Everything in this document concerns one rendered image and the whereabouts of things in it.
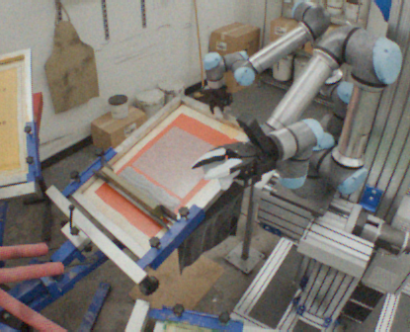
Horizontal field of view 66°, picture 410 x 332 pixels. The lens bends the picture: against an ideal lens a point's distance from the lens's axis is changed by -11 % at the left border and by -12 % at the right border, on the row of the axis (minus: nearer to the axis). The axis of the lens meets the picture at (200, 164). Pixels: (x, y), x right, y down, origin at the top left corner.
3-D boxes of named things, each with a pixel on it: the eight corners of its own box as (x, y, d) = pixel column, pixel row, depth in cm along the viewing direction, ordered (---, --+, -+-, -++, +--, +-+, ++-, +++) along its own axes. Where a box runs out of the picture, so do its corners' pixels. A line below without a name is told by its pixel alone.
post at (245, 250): (242, 241, 271) (254, 139, 211) (265, 256, 259) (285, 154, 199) (223, 258, 258) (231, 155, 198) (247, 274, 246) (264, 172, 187)
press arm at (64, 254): (84, 234, 141) (79, 228, 137) (92, 242, 138) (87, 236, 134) (55, 262, 135) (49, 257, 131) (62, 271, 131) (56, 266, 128)
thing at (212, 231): (227, 223, 202) (230, 181, 182) (239, 231, 198) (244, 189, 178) (170, 272, 176) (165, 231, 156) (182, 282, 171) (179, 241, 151)
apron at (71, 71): (98, 93, 351) (84, -7, 285) (102, 95, 347) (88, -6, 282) (53, 114, 320) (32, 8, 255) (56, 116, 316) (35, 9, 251)
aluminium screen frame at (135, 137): (181, 98, 192) (180, 93, 189) (271, 139, 161) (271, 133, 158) (70, 196, 161) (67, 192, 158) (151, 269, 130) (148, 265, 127)
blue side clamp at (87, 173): (116, 155, 174) (111, 146, 169) (122, 159, 172) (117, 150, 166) (71, 196, 163) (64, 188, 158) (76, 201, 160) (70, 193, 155)
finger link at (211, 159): (193, 186, 80) (230, 175, 82) (191, 163, 76) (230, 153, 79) (189, 179, 82) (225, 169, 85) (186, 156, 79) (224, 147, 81)
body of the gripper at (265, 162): (243, 190, 80) (282, 172, 85) (242, 157, 75) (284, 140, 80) (223, 175, 85) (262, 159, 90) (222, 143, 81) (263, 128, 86)
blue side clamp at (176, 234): (197, 210, 145) (193, 202, 140) (205, 216, 142) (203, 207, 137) (146, 264, 133) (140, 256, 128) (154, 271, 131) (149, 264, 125)
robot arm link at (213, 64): (223, 58, 143) (204, 63, 143) (226, 78, 151) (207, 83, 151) (218, 48, 148) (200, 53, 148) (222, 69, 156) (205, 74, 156)
